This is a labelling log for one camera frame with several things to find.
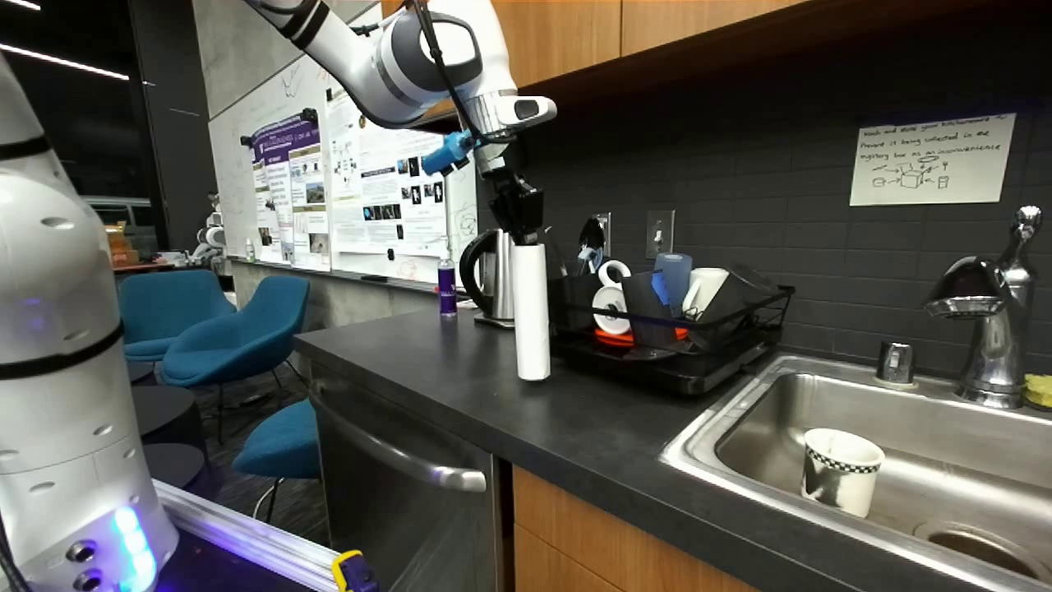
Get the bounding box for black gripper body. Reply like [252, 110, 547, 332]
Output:
[480, 160, 550, 229]

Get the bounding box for white paper towel roll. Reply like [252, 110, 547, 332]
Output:
[514, 235, 556, 387]

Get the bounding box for stainless steel electric kettle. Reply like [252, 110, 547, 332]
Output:
[458, 222, 524, 332]

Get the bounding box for black dish brush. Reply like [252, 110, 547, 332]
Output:
[574, 212, 614, 280]

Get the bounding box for black white red mug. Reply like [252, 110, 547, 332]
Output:
[588, 256, 640, 354]

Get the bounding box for white research poster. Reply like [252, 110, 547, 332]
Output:
[324, 121, 452, 285]

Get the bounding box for blue plastic cup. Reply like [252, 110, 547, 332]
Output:
[651, 248, 696, 316]

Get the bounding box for white cup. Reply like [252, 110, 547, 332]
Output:
[682, 267, 732, 324]

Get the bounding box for black dish drying rack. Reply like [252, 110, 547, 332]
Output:
[547, 264, 799, 396]

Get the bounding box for purple titled research poster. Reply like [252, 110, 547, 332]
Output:
[240, 105, 332, 271]

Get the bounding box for white whiteboard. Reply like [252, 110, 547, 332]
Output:
[204, 53, 483, 296]

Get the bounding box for blue fabric chair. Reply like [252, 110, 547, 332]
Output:
[156, 268, 316, 390]
[231, 393, 324, 482]
[114, 267, 237, 381]

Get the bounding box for stainless steel dishwasher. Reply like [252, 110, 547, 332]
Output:
[305, 363, 511, 592]

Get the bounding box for wooden base cabinet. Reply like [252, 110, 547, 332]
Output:
[511, 465, 764, 592]

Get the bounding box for chrome sink knob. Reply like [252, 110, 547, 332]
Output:
[874, 338, 925, 387]

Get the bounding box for white patterned mug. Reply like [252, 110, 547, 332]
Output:
[794, 424, 888, 524]

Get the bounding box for stainless steel sink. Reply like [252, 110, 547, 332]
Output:
[656, 347, 1052, 592]

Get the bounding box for chrome faucet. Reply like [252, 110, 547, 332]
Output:
[925, 201, 1050, 414]

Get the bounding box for yellow sponge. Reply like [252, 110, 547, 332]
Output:
[1023, 367, 1052, 414]

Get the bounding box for blue wrist camera box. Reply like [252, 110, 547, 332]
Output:
[417, 123, 480, 182]

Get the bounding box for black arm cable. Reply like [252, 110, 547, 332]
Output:
[404, 0, 490, 143]

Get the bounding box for wooden wall cabinets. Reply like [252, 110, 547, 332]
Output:
[378, 0, 815, 123]

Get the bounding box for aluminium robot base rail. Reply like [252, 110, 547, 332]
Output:
[150, 476, 371, 592]

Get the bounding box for white paper wall note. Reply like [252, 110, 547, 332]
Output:
[848, 108, 1023, 209]

